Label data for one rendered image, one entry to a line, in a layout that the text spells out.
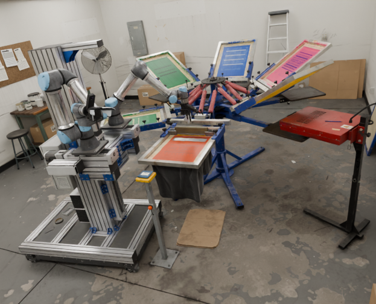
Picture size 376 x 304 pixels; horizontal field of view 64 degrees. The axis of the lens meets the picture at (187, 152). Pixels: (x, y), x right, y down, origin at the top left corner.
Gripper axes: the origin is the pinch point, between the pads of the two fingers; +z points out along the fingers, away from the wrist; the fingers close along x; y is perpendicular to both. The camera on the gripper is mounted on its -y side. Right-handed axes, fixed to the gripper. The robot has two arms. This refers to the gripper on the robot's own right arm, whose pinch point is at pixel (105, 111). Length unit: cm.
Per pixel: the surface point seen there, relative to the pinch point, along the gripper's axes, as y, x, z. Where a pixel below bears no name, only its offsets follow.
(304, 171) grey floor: 133, -264, 36
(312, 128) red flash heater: 37, -146, 78
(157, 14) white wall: -89, -428, -377
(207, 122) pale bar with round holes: 46, -144, -30
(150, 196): 87, -46, -20
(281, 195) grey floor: 141, -202, 33
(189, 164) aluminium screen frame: 60, -70, 5
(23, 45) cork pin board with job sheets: -39, -148, -443
